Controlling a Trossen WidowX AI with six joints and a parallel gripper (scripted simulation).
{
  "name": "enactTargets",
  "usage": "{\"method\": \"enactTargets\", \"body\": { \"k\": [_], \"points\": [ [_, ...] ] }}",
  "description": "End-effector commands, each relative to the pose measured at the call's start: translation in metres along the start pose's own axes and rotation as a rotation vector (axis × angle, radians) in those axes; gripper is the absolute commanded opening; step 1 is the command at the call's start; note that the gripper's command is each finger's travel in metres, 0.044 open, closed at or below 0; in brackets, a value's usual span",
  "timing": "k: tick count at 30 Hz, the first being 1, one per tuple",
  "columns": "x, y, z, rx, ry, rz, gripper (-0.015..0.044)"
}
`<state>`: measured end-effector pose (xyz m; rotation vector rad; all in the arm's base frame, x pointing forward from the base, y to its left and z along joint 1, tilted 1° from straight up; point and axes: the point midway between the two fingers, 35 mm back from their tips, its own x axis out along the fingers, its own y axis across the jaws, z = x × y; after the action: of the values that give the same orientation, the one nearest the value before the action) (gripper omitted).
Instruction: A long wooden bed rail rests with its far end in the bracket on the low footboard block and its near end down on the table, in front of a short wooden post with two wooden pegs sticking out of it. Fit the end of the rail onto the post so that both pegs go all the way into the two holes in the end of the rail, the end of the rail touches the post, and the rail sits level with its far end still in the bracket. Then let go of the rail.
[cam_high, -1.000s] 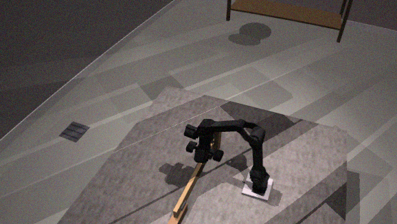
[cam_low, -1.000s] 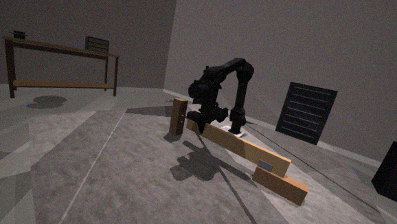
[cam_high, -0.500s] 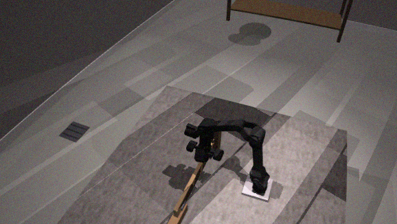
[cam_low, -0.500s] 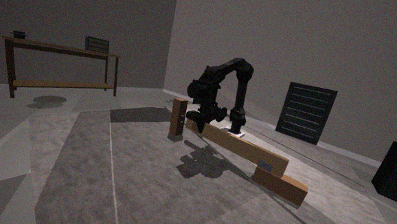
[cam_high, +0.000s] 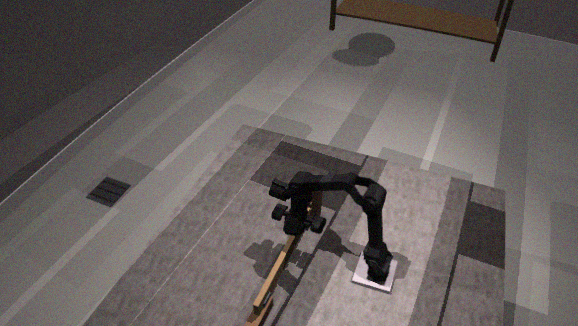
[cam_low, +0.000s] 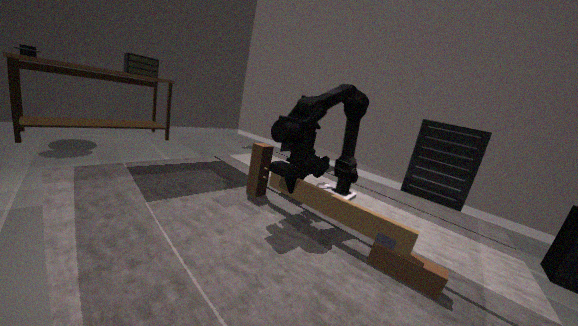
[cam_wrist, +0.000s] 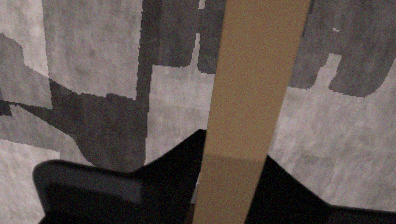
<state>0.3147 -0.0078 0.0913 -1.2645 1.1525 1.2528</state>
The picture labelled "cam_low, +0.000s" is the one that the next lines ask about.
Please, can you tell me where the brown wooden rail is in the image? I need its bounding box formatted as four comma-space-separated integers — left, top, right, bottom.
269, 172, 420, 257

